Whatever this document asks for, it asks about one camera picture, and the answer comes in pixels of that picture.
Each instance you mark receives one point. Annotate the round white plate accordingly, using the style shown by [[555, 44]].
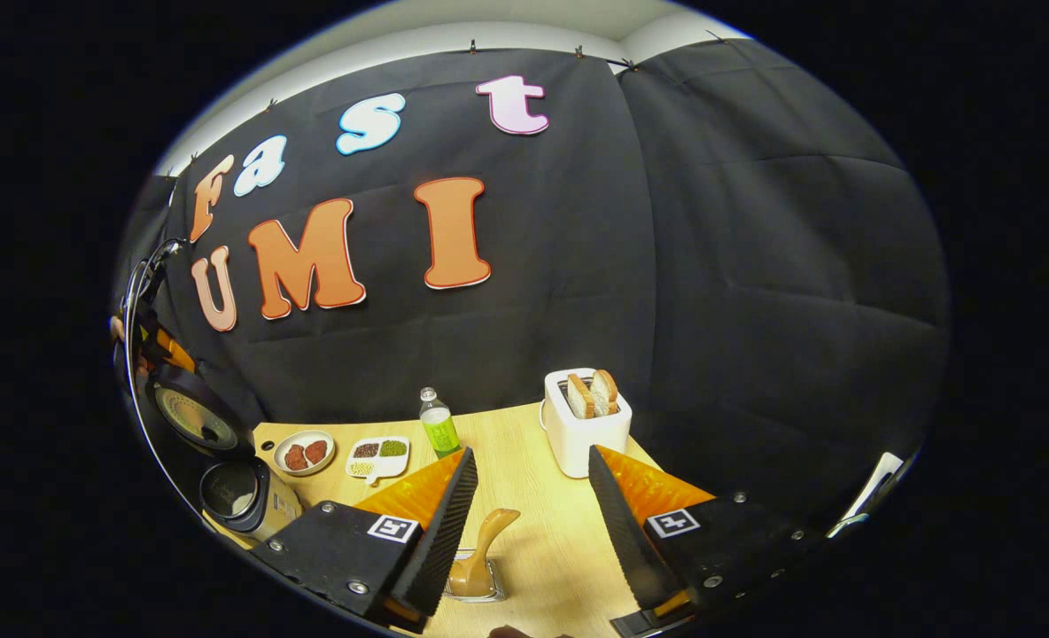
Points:
[[305, 454]]

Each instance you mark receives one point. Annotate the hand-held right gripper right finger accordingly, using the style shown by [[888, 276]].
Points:
[[631, 540]]

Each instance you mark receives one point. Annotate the black silver rice cooker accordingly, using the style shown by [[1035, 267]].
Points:
[[250, 501]]

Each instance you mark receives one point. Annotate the white divided bean dish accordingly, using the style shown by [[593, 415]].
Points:
[[378, 456]]

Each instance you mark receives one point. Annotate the wooden spoon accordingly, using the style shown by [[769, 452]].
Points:
[[485, 549]]

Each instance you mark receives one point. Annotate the white toaster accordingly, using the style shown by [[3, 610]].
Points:
[[586, 439]]

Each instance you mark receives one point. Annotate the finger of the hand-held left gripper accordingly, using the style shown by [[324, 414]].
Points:
[[174, 352]]

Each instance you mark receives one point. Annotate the green label drink bottle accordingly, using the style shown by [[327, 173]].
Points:
[[440, 430]]

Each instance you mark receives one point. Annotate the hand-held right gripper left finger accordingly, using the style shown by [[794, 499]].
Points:
[[449, 540]]

